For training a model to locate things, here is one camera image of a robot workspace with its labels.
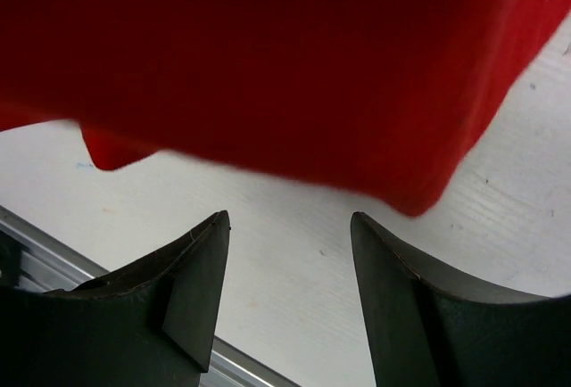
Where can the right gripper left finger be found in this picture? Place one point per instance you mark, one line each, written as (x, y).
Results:
(150, 323)

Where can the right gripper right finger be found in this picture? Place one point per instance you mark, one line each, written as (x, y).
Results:
(430, 324)

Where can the red t shirt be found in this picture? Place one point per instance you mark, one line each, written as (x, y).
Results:
(381, 97)

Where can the aluminium rail frame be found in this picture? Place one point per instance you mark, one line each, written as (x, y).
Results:
(48, 264)

